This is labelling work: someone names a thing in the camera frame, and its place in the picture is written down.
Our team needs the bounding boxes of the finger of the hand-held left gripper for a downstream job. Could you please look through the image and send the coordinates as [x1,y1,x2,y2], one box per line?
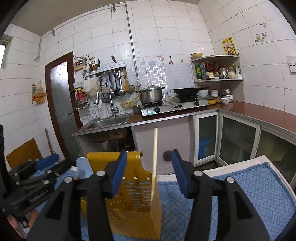
[8,153,60,186]
[17,158,78,193]

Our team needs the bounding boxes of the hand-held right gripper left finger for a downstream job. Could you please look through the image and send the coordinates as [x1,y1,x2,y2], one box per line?
[26,150,128,241]

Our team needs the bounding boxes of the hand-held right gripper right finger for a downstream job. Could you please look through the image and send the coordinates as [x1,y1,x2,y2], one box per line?
[171,149,271,241]

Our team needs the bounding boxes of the wooden chopstick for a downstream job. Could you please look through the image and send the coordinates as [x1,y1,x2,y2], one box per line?
[149,127,159,209]

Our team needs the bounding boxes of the yellow plastic utensil holder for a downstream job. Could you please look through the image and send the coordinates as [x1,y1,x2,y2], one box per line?
[80,151,163,240]

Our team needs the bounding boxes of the light blue plastic spoon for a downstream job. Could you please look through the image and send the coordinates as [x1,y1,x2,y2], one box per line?
[76,157,95,180]

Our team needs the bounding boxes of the wooden cutting board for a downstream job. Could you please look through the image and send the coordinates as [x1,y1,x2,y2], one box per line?
[6,138,43,169]

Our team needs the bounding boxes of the narrow glass cabinet door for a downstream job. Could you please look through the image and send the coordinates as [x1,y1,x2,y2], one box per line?
[193,111,219,166]

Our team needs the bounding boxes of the stainless steel sink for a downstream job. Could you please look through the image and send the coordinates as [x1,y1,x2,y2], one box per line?
[77,115,131,143]

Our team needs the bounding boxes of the brown framed glass door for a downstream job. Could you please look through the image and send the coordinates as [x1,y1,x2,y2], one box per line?
[45,51,84,160]

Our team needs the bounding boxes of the steel gas stove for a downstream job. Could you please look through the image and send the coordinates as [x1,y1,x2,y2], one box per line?
[140,96,209,116]

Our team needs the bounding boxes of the white detergent bottle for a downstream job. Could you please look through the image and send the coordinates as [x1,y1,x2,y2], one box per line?
[99,100,108,119]

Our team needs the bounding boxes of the wide glass cabinet door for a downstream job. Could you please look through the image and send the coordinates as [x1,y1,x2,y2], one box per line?
[217,113,260,166]
[252,130,296,164]

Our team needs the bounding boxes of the orange hanging bag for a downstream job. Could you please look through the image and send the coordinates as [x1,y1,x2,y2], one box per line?
[32,81,47,106]

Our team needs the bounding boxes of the blue woven mat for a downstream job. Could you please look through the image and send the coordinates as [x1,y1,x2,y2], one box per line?
[30,162,290,241]

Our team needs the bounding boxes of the white tray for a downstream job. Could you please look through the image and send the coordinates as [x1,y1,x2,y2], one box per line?
[157,155,292,209]

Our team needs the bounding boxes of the metal faucet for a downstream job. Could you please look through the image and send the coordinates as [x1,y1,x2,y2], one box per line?
[94,88,119,117]

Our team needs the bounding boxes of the black wok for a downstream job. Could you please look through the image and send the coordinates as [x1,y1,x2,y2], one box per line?
[173,85,210,96]

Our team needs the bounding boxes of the stainless steel pot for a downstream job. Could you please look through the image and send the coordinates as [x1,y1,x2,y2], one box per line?
[138,85,165,105]

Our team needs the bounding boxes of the black ladle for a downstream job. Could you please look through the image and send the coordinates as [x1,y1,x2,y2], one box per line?
[117,70,126,96]

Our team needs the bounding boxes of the white hanging cloth bag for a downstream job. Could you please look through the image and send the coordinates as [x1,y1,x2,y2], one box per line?
[83,77,101,96]

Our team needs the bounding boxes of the wooden spatula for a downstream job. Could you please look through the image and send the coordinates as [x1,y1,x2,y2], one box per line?
[122,68,130,91]

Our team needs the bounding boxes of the stack of metal bowls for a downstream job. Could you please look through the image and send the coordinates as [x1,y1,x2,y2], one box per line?
[221,89,234,102]

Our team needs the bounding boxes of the checkered backsplash sheet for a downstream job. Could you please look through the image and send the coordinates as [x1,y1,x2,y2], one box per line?
[136,62,194,91]

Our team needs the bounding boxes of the white corner shelf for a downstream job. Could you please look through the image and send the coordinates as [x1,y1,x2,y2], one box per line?
[190,54,245,103]

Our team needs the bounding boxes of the dark sauce bottle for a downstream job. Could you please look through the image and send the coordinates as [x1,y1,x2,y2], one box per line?
[205,61,215,80]

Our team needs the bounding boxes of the metal cup with chopsticks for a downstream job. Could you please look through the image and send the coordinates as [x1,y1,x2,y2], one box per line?
[88,58,101,73]

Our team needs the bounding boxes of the window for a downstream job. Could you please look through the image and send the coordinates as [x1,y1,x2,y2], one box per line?
[0,39,11,69]

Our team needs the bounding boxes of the metal water pipe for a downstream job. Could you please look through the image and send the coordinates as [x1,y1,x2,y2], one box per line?
[35,1,141,92]

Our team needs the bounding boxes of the wooden broom handle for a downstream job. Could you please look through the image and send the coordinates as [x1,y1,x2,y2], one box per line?
[45,128,55,156]

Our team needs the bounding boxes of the yellow hose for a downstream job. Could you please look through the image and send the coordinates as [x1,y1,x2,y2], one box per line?
[121,95,141,109]

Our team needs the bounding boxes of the wire rack with rags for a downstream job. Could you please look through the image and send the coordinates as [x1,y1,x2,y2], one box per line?
[74,87,89,109]

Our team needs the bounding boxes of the metal wall utensil rack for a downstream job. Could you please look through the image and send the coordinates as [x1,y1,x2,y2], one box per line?
[83,61,127,78]

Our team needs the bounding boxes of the yellow wall poster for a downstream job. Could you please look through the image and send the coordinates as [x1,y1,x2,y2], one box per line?
[221,36,238,55]

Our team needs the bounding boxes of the white wall socket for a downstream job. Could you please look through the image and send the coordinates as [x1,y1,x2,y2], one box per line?
[286,56,296,73]

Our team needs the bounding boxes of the cartoon wall sticker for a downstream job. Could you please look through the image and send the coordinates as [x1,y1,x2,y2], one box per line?
[254,31,268,43]

